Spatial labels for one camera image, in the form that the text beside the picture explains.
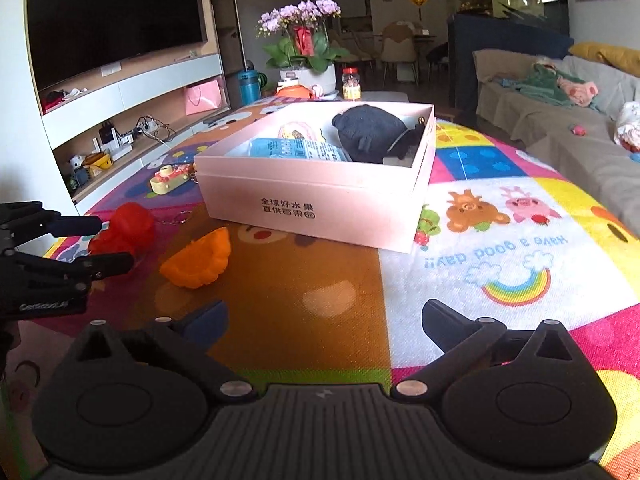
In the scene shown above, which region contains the red plastic toy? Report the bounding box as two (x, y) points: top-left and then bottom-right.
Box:
(88, 203), (156, 258)

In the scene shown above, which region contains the white tv cabinet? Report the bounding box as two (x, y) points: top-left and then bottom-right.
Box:
(41, 0), (224, 214)

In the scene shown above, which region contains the orange round bowl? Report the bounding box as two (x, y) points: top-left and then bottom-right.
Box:
(276, 84), (314, 100)

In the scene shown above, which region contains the red-lid glass jar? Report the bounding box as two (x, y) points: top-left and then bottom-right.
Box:
(342, 67), (361, 101)

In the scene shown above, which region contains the black plush bear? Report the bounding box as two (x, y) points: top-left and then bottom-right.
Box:
(332, 104), (426, 164)

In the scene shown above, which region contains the pink white clothes pile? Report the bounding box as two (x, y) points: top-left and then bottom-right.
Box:
(613, 101), (640, 153)

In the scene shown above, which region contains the pink cardboard box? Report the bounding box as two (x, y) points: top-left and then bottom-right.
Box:
(194, 101), (436, 252)

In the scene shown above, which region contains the yellow cushion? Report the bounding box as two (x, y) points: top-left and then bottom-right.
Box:
(570, 41), (640, 77)

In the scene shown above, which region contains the colourful cartoon play mat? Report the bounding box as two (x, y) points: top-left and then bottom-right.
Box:
(1, 122), (639, 479)

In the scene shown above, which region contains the fish tank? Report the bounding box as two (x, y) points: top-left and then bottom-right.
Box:
(452, 0), (570, 36)

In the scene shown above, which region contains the green cloth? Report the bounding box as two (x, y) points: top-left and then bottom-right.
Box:
(496, 61), (597, 108)

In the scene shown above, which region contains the pink pig plush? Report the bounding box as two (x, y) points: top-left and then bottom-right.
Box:
(556, 77), (599, 107)

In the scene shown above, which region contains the pink paper bag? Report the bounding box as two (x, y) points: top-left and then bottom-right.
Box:
(184, 79), (224, 116)

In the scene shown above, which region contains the potted pink orchid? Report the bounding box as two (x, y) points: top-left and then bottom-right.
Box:
(256, 0), (349, 94)

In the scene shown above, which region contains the dining chair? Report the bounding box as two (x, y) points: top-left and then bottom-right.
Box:
(381, 23), (420, 84)

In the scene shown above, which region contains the blue water bottle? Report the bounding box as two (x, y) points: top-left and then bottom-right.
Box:
(236, 70), (262, 106)

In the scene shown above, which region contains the black television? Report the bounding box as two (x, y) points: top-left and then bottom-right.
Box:
(27, 0), (205, 90)

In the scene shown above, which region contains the grey sofa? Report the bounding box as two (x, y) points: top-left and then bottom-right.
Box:
(473, 49), (639, 234)

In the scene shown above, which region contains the orange pumpkin toy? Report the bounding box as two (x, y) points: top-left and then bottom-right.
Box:
(160, 228), (231, 289)

